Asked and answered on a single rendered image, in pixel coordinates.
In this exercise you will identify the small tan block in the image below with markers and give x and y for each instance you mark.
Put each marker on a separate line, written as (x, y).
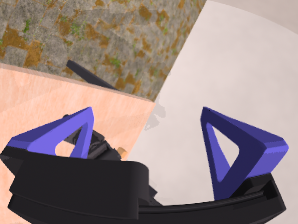
(122, 152)

